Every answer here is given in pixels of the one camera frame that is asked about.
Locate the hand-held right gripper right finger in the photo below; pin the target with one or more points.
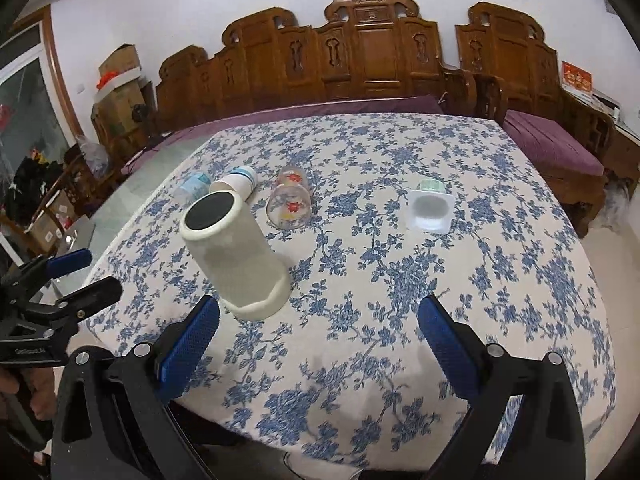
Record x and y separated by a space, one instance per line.
442 342

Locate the purple armchair cushion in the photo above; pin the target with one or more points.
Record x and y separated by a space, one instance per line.
550 145

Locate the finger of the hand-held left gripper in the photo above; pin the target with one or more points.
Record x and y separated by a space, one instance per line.
70 262
95 294

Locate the blue floral tablecloth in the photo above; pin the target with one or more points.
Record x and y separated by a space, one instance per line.
380 280

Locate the purple sofa cushion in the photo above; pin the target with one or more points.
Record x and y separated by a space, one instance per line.
325 107

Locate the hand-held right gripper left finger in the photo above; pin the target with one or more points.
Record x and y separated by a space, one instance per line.
192 340

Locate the glass cup red yellow print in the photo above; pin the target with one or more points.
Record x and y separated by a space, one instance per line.
287 205

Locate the tall cream cup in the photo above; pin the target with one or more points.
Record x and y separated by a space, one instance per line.
235 260

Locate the person's left hand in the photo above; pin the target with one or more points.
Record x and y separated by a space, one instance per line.
40 390

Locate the carved wooden armchair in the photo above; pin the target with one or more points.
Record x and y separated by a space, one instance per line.
505 40

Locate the white paper cup blue rim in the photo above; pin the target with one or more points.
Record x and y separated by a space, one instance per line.
240 182

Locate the square white plastic cup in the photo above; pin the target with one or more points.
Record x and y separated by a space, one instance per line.
430 210

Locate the clear plastic water bottle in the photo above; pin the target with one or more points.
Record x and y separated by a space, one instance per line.
195 186

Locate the small cardboard box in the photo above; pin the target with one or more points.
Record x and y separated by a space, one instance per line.
120 62

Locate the large cardboard box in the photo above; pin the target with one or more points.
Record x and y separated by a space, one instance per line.
120 107

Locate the carved wooden sofa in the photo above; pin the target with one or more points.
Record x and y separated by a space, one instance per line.
370 55

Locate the clear plastic bag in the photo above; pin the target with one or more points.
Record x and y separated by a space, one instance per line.
94 156

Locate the red gift box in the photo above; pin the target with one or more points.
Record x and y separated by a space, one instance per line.
576 76

